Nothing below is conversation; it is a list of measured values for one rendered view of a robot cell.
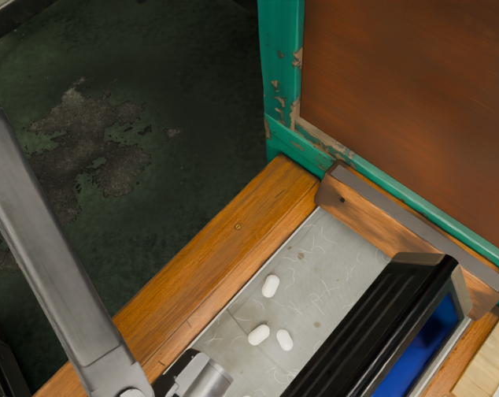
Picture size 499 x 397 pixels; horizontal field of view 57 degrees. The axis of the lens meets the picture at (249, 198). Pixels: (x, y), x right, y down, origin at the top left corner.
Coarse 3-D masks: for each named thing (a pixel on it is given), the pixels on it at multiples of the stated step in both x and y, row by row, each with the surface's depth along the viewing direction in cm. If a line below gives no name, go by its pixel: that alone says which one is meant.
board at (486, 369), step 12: (492, 336) 66; (480, 348) 66; (492, 348) 66; (480, 360) 65; (492, 360) 65; (468, 372) 64; (480, 372) 64; (492, 372) 64; (456, 384) 64; (468, 384) 64; (480, 384) 64; (492, 384) 63; (456, 396) 63; (468, 396) 63; (480, 396) 63; (492, 396) 63
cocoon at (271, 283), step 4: (268, 276) 75; (272, 276) 74; (276, 276) 75; (268, 280) 74; (272, 280) 74; (276, 280) 74; (264, 284) 74; (268, 284) 74; (272, 284) 74; (276, 284) 74; (264, 288) 74; (268, 288) 73; (272, 288) 74; (276, 288) 75; (264, 292) 74; (268, 292) 73; (272, 292) 74; (268, 296) 74
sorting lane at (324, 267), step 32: (320, 224) 80; (288, 256) 78; (320, 256) 78; (352, 256) 77; (384, 256) 77; (256, 288) 76; (288, 288) 75; (320, 288) 75; (352, 288) 75; (224, 320) 74; (256, 320) 73; (288, 320) 73; (320, 320) 73; (224, 352) 71; (256, 352) 71; (288, 352) 71; (448, 352) 69; (256, 384) 69; (288, 384) 69
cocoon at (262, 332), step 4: (256, 328) 71; (260, 328) 71; (264, 328) 71; (268, 328) 71; (252, 332) 71; (256, 332) 70; (260, 332) 70; (264, 332) 70; (268, 332) 71; (248, 336) 71; (252, 336) 70; (256, 336) 70; (260, 336) 70; (264, 336) 71; (252, 340) 70; (256, 340) 70; (260, 340) 70; (252, 344) 71; (256, 344) 70
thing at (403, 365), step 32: (416, 256) 41; (448, 256) 38; (384, 288) 41; (416, 288) 37; (448, 288) 38; (352, 320) 40; (384, 320) 37; (416, 320) 36; (448, 320) 39; (320, 352) 40; (352, 352) 36; (384, 352) 35; (416, 352) 37; (320, 384) 36; (352, 384) 34; (384, 384) 36; (416, 384) 38
